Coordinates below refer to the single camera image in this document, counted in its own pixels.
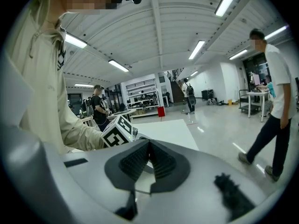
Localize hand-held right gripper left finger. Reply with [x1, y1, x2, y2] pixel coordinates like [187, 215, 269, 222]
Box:
[104, 140, 150, 192]

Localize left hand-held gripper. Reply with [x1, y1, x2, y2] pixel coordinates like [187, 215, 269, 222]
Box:
[100, 114, 151, 148]

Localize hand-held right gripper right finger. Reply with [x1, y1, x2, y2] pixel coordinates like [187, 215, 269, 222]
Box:
[149, 140, 191, 194]

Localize person's left forearm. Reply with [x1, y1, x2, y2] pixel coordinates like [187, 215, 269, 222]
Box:
[60, 121, 105, 152]

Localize round white table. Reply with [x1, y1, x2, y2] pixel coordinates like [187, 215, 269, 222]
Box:
[111, 109, 137, 123]

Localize white storage shelf rack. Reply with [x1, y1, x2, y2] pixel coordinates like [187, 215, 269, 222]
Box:
[125, 78, 160, 118]

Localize dark staircase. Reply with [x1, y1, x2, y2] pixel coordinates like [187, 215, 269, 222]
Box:
[170, 68, 186, 104]

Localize person's beige hoodie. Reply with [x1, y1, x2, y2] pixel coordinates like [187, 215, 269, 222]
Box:
[4, 0, 105, 155]

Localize black platform cart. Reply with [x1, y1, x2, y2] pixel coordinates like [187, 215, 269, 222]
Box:
[238, 89, 262, 113]

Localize small white table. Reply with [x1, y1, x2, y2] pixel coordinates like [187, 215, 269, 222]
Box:
[247, 90, 270, 123]

